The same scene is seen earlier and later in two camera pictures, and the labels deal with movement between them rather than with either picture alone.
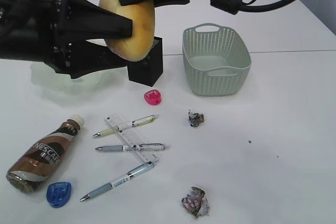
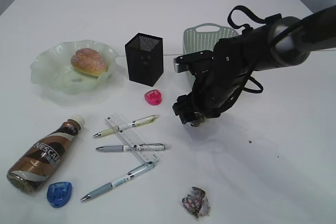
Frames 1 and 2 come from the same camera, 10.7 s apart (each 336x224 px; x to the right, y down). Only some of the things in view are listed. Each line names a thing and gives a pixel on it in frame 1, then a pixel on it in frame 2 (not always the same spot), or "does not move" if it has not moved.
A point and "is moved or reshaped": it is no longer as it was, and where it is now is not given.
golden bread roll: x=131 y=48 is moved or reshaped
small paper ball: x=195 y=119 does not move
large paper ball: x=196 y=203 does not move
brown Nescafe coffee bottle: x=38 y=166 does not move
